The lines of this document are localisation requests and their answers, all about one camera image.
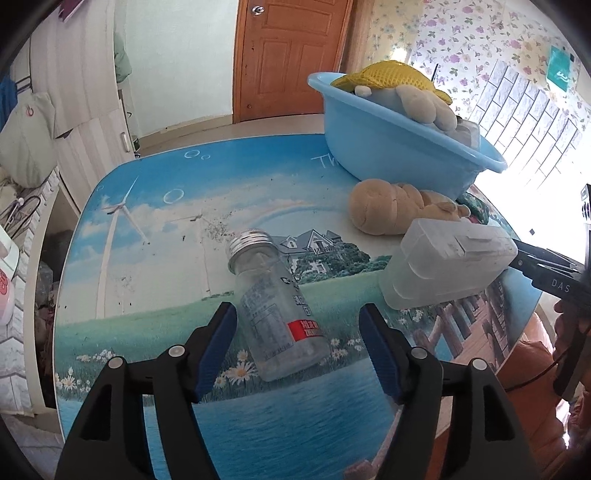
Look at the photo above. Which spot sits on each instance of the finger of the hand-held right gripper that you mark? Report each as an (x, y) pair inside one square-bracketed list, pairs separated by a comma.
[(531, 274), (545, 254)]

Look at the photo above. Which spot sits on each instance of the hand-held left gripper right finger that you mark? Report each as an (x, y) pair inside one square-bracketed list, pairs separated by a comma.
[(381, 355)]

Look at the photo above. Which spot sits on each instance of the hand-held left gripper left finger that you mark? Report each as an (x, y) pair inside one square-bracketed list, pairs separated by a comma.
[(217, 350)]

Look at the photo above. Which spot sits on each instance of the clear glass bottle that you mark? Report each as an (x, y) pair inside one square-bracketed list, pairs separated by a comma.
[(272, 314)]

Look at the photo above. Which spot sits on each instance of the green printed packet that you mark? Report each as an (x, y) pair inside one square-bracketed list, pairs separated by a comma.
[(478, 207)]

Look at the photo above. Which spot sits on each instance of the clear plastic case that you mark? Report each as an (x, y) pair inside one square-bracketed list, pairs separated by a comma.
[(443, 263)]

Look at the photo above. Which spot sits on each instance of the clear toothpick box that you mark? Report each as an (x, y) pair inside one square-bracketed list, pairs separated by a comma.
[(467, 133)]

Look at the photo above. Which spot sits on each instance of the tan plush toy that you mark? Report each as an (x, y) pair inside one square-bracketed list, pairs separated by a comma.
[(383, 207)]

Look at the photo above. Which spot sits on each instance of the blue plastic basin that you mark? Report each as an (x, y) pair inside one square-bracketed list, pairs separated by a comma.
[(383, 143)]

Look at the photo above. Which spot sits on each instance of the yellow knitted pouch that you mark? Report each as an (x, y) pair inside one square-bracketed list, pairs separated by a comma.
[(392, 76)]

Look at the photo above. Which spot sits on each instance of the landscape print desktop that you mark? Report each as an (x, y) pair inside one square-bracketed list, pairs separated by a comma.
[(152, 258)]

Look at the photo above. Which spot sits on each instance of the person's right hand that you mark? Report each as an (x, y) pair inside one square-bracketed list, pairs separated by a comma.
[(564, 318)]

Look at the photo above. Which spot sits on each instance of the orange cloth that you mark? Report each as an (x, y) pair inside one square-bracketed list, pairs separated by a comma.
[(531, 360)]

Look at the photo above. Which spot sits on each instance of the white plush rabbit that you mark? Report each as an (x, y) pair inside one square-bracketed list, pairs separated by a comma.
[(420, 104)]

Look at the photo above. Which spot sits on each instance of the pink cup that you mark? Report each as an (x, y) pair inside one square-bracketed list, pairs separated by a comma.
[(3, 295)]

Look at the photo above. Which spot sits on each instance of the grey tote bag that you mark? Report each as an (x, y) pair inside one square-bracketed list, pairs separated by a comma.
[(27, 143)]

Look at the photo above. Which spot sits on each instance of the rolled bamboo mat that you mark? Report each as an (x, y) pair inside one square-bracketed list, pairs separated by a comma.
[(360, 37)]

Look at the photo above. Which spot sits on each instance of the brown wooden door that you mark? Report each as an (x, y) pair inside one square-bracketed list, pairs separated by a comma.
[(286, 60)]

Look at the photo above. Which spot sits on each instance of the green quilted coat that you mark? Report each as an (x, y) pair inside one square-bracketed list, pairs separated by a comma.
[(121, 60)]

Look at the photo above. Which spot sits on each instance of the white wooden wardrobe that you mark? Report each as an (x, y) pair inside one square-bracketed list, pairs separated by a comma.
[(83, 69)]

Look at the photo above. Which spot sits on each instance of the blue hanging cloth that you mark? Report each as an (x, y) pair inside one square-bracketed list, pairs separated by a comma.
[(5, 97)]

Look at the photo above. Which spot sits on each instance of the round metal door knob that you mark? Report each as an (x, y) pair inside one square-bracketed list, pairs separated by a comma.
[(258, 9)]

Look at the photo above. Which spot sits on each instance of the grey brick wall sticker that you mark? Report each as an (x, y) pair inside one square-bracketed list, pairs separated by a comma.
[(521, 120)]

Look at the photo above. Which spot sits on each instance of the teal wall bag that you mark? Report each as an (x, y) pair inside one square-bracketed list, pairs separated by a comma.
[(563, 71)]

